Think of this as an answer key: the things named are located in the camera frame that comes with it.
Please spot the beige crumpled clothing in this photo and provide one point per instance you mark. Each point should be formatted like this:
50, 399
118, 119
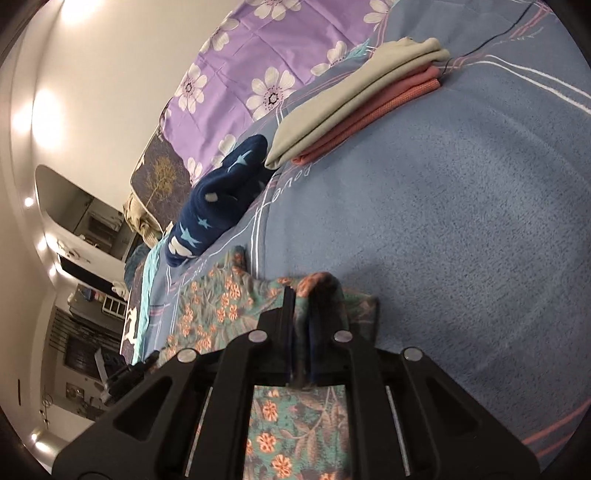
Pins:
141, 221

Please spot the pink folded cloth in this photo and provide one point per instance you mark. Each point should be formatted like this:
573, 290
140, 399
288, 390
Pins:
369, 124

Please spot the teal floral shirt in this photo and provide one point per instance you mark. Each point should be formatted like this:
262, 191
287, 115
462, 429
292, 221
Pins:
217, 304

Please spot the dark teal fuzzy blanket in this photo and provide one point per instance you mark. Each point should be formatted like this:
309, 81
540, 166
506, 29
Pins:
136, 263

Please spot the dark deer print blanket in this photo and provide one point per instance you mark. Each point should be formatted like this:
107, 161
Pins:
134, 332

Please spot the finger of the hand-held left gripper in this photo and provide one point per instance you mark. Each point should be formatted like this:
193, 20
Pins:
134, 374

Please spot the dark tree print cushion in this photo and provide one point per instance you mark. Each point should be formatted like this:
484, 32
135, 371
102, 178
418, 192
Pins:
159, 180

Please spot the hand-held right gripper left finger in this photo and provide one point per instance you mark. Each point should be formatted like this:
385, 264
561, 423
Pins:
272, 350

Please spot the navy star print garment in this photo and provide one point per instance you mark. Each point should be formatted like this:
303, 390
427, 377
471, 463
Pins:
217, 198

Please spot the white rack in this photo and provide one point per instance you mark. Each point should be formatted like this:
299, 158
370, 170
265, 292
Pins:
114, 308

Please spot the purple floral pillow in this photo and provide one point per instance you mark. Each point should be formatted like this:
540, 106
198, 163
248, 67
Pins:
249, 74

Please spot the beige folded cloth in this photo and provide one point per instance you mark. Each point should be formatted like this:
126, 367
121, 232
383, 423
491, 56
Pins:
341, 101

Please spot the white cat figurine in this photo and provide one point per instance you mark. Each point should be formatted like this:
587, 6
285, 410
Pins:
119, 287

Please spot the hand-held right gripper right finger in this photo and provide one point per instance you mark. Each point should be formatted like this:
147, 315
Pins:
330, 360

